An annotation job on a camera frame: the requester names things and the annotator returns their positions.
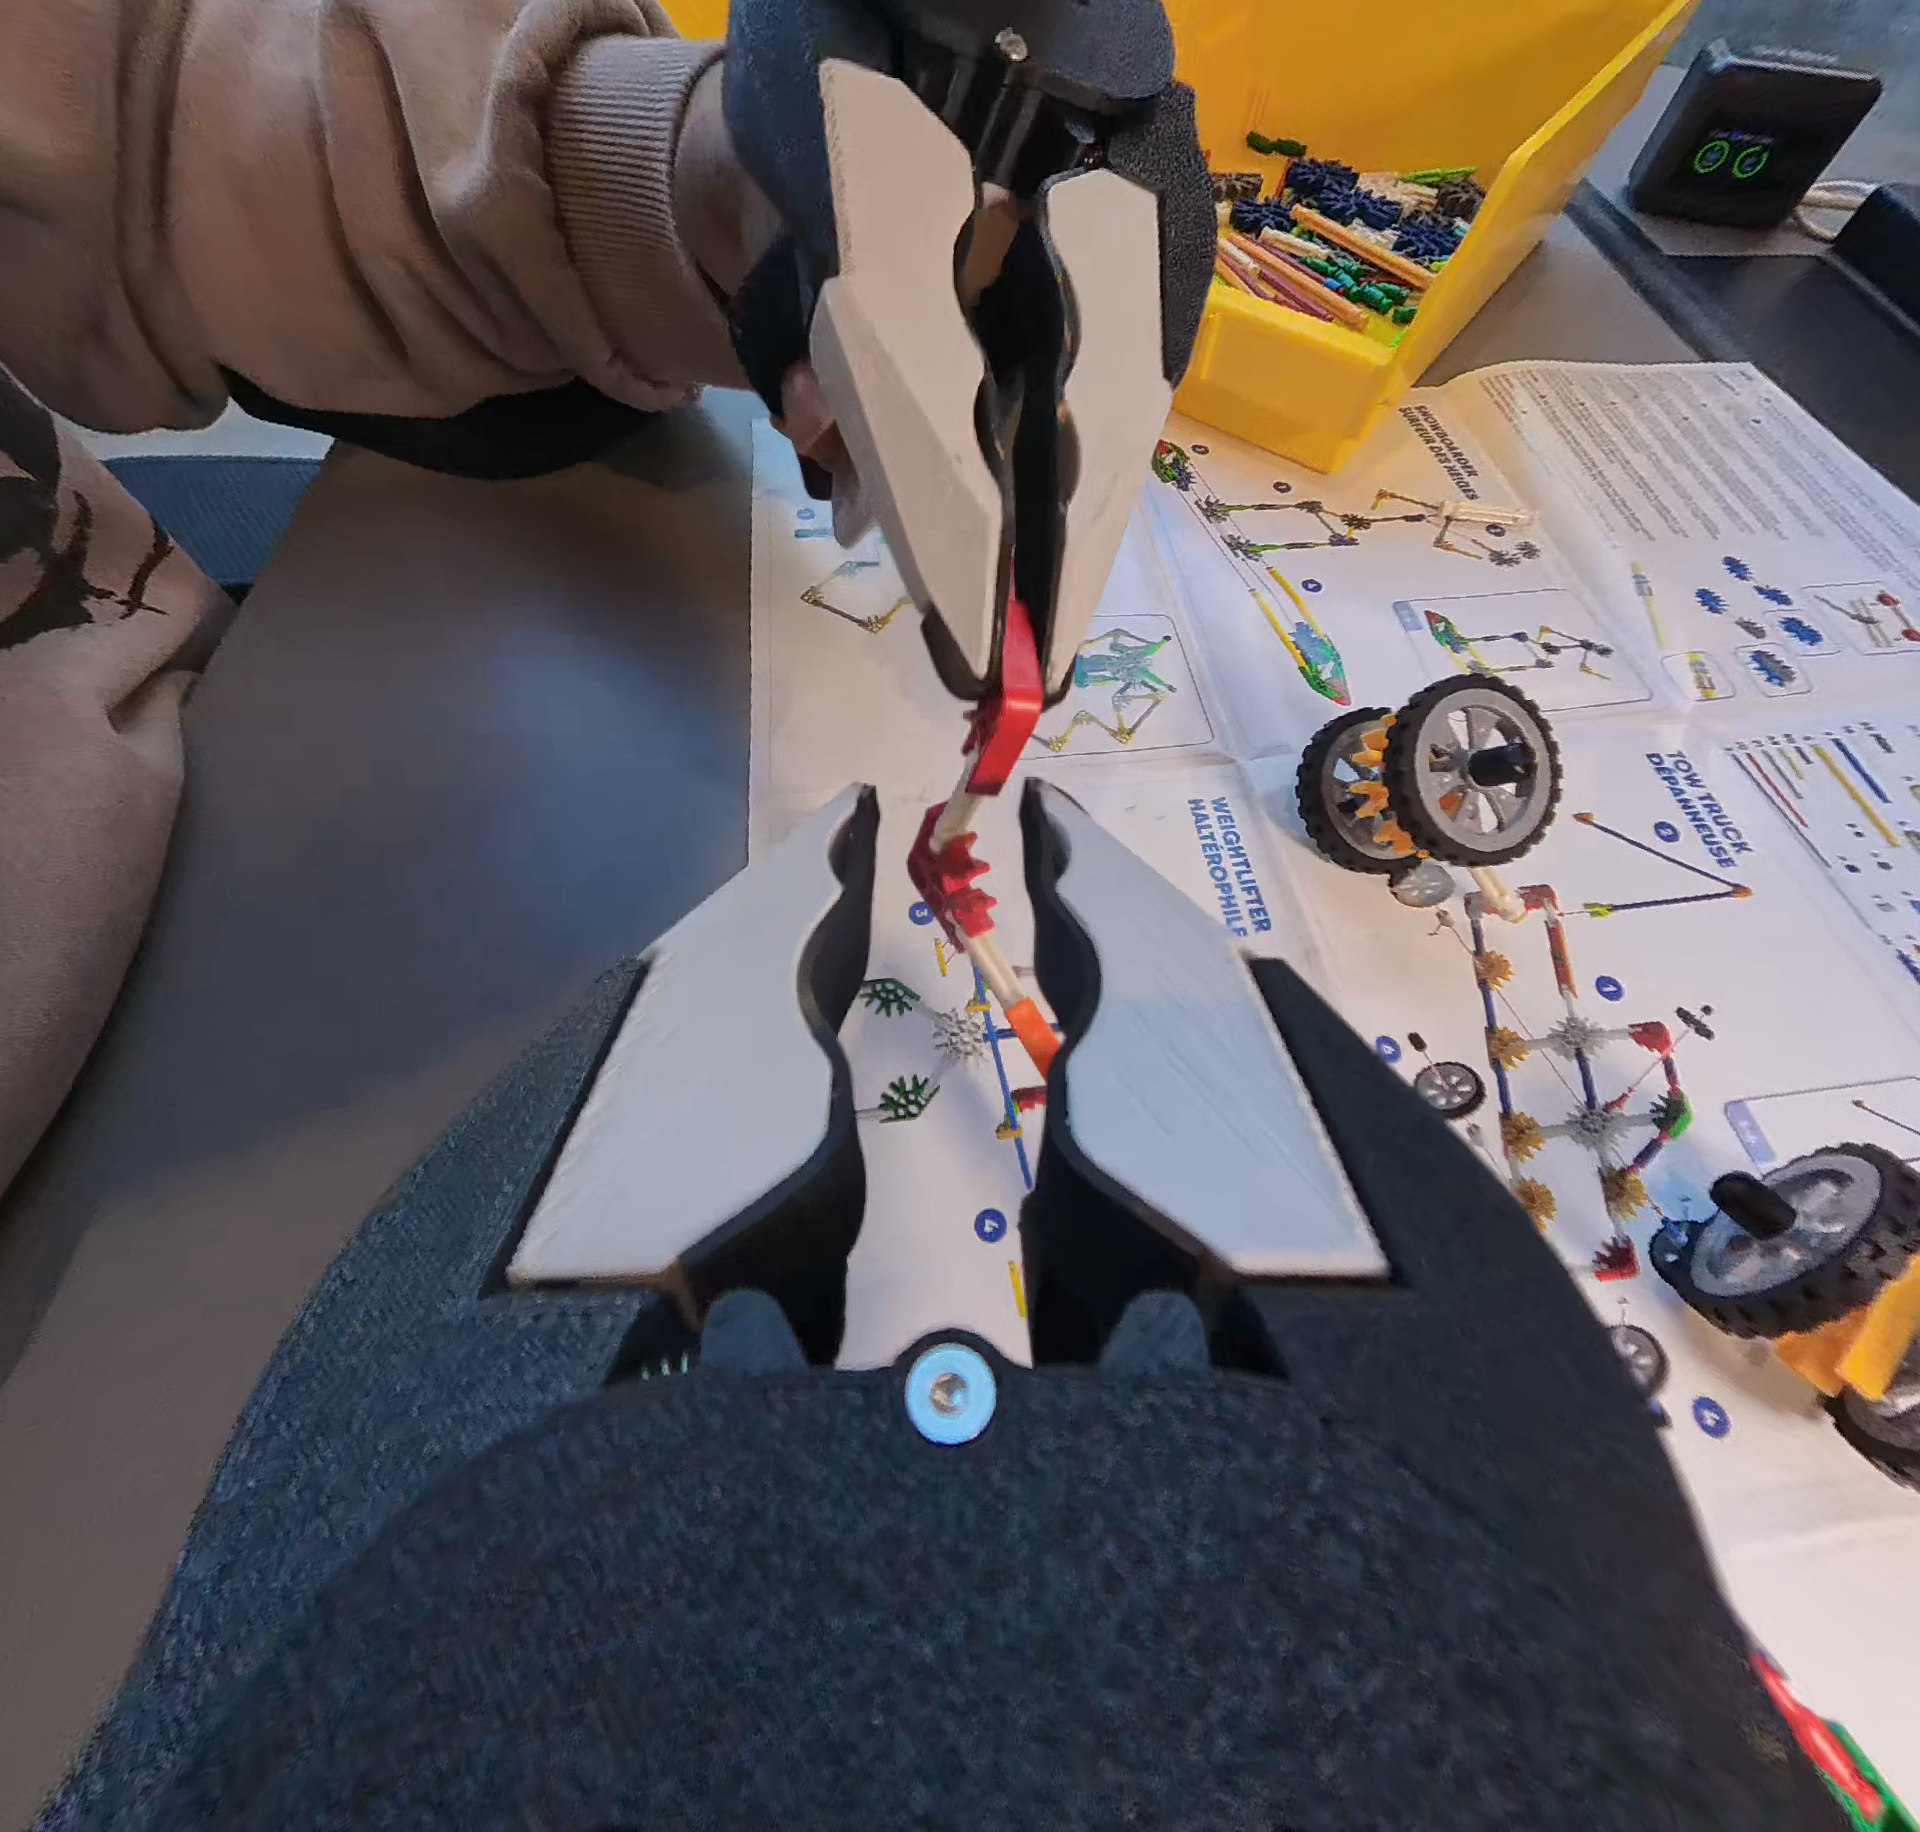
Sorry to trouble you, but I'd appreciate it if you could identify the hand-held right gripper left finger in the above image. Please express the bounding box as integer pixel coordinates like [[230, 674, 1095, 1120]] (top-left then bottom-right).
[[503, 782, 883, 1339]]

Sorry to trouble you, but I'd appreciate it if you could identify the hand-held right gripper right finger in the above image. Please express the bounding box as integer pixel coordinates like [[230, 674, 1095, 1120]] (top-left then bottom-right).
[[1016, 782, 1395, 1339]]

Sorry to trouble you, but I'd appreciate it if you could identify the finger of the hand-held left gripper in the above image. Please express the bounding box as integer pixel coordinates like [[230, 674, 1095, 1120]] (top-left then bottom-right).
[[1016, 165, 1172, 685], [818, 57, 1012, 702]]

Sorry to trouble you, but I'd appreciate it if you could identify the colourful construction toy model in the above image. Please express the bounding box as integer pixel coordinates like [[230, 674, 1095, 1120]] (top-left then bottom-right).
[[907, 807, 1077, 1174]]

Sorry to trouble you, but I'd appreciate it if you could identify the toy wheel pair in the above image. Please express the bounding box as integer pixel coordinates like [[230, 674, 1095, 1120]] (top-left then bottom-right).
[[1298, 672, 1563, 880]]

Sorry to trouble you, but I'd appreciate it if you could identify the detached toy model section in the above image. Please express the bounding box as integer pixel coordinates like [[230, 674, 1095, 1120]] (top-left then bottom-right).
[[1650, 1136, 1920, 1490]]

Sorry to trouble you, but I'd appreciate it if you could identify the person's left forearm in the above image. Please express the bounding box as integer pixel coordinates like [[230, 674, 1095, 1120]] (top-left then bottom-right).
[[0, 0, 735, 430]]

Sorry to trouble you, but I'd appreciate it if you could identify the person's left hand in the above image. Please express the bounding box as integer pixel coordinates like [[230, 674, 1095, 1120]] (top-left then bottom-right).
[[668, 57, 850, 500]]

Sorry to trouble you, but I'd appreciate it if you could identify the pile of loose toy pieces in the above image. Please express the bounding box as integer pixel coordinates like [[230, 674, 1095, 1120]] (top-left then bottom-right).
[[1215, 138, 1487, 334]]

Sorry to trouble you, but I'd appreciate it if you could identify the white instruction sheet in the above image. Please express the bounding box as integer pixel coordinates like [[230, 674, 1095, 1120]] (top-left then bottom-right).
[[743, 357, 1920, 1832]]

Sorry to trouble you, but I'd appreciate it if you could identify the small black digital clock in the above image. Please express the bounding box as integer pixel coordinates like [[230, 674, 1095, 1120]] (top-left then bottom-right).
[[1629, 40, 1885, 229]]

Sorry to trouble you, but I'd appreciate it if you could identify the person's upper body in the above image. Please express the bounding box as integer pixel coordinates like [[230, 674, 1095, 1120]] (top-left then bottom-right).
[[0, 365, 243, 1190]]

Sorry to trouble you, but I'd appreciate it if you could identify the black power adapter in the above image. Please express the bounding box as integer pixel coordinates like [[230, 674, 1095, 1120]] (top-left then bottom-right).
[[1801, 181, 1920, 365]]

